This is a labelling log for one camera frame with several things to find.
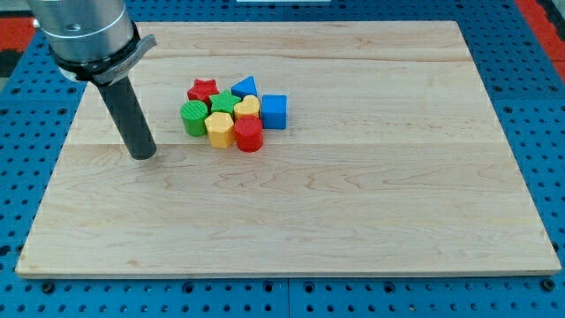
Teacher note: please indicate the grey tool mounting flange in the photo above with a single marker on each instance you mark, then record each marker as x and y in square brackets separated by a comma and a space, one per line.
[109, 70]

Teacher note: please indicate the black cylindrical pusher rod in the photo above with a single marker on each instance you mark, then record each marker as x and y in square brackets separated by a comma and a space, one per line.
[123, 106]

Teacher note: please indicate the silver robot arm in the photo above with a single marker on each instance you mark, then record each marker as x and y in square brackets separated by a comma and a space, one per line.
[96, 41]

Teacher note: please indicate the green cylinder block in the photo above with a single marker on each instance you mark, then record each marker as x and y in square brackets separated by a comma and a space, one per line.
[193, 114]

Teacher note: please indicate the red star block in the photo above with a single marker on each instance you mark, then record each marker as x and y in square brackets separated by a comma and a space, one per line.
[202, 89]

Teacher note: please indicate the yellow hexagon block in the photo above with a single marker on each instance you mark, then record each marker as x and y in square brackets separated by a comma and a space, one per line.
[220, 130]

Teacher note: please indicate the green star block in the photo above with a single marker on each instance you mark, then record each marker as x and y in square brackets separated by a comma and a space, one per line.
[224, 102]

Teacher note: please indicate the blue triangle block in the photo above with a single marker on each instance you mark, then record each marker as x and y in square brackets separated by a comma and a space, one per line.
[245, 87]

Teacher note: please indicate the yellow heart block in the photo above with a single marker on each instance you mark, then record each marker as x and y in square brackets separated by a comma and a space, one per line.
[249, 106]

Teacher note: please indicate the red cylinder block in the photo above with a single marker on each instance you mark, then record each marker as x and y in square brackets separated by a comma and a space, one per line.
[248, 133]

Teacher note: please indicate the blue cube block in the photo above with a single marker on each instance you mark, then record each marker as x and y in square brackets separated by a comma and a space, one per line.
[274, 111]

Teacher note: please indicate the light wooden board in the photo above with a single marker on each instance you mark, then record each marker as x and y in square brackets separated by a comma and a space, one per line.
[393, 163]

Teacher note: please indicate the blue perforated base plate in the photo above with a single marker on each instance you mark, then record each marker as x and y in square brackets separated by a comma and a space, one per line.
[38, 106]

